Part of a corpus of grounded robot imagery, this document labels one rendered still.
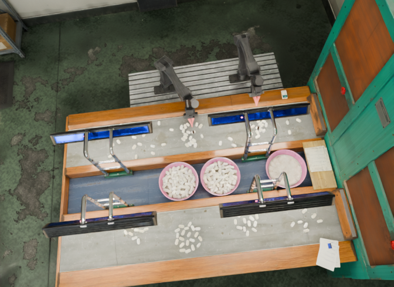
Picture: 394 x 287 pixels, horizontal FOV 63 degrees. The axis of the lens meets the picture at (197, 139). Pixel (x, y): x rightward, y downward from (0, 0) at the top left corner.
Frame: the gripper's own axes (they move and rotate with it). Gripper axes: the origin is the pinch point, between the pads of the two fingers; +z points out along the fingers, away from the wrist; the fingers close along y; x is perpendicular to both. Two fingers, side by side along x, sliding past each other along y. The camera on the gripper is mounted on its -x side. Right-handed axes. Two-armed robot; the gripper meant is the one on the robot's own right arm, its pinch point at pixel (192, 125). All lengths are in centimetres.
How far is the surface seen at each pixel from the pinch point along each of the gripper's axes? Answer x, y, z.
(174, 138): -3.3, -13.5, 6.6
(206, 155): -16.0, 7.6, 17.4
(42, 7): 166, -155, -111
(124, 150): -6, -50, 10
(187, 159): -17.1, -5.5, 18.9
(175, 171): -19.4, -14.4, 25.2
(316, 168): -29, 79, 30
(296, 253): -61, 55, 69
